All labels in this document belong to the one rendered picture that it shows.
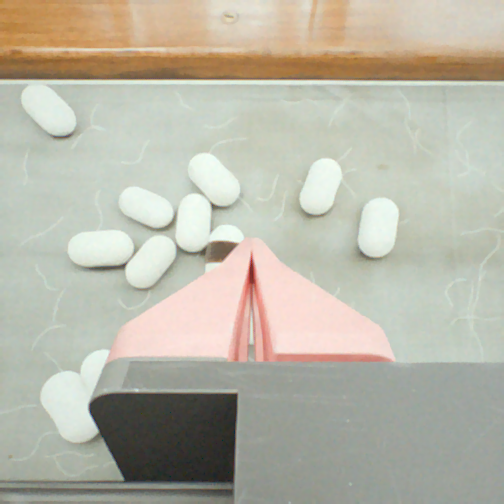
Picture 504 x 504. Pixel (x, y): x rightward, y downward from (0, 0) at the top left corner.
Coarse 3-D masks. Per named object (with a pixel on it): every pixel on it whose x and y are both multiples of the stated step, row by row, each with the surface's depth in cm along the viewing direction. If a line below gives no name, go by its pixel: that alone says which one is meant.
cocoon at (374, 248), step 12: (372, 204) 19; (384, 204) 19; (372, 216) 19; (384, 216) 19; (396, 216) 19; (360, 228) 20; (372, 228) 19; (384, 228) 19; (396, 228) 19; (360, 240) 19; (372, 240) 19; (384, 240) 19; (372, 252) 19; (384, 252) 19
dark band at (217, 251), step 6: (216, 240) 19; (222, 240) 18; (210, 246) 19; (216, 246) 18; (222, 246) 18; (228, 246) 18; (234, 246) 19; (210, 252) 19; (216, 252) 18; (222, 252) 18; (228, 252) 18; (210, 258) 18; (216, 258) 18; (222, 258) 18
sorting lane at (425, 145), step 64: (0, 128) 23; (128, 128) 23; (192, 128) 23; (256, 128) 23; (320, 128) 23; (384, 128) 23; (448, 128) 23; (0, 192) 21; (64, 192) 21; (192, 192) 21; (256, 192) 21; (384, 192) 21; (448, 192) 21; (0, 256) 20; (64, 256) 20; (192, 256) 20; (320, 256) 20; (384, 256) 20; (448, 256) 20; (0, 320) 19; (64, 320) 20; (128, 320) 19; (384, 320) 20; (448, 320) 20; (0, 384) 19; (0, 448) 18; (64, 448) 18
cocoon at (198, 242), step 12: (180, 204) 20; (192, 204) 19; (204, 204) 19; (180, 216) 19; (192, 216) 19; (204, 216) 19; (180, 228) 19; (192, 228) 19; (204, 228) 19; (180, 240) 19; (192, 240) 19; (204, 240) 19
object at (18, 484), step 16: (0, 480) 4; (16, 480) 4; (32, 480) 4; (48, 480) 4; (0, 496) 4; (16, 496) 4; (32, 496) 4; (48, 496) 4; (64, 496) 4; (80, 496) 4; (96, 496) 4; (112, 496) 4; (128, 496) 4; (144, 496) 4; (160, 496) 4; (176, 496) 4; (192, 496) 4; (208, 496) 4; (224, 496) 4
